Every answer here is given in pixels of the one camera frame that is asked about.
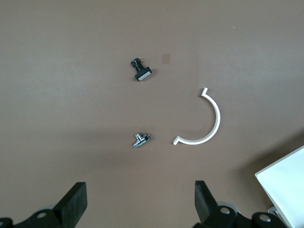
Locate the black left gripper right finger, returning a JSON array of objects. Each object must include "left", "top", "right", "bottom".
[{"left": 193, "top": 180, "right": 289, "bottom": 228}]

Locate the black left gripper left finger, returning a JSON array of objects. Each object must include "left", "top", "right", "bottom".
[{"left": 0, "top": 181, "right": 88, "bottom": 228}]

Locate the small chrome metal button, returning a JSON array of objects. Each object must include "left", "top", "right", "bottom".
[{"left": 132, "top": 132, "right": 152, "bottom": 150}]

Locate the black square push button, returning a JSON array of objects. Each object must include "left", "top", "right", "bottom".
[{"left": 129, "top": 57, "right": 152, "bottom": 83}]

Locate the white semicircular plastic bracket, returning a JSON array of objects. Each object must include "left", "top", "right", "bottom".
[{"left": 171, "top": 87, "right": 221, "bottom": 146}]

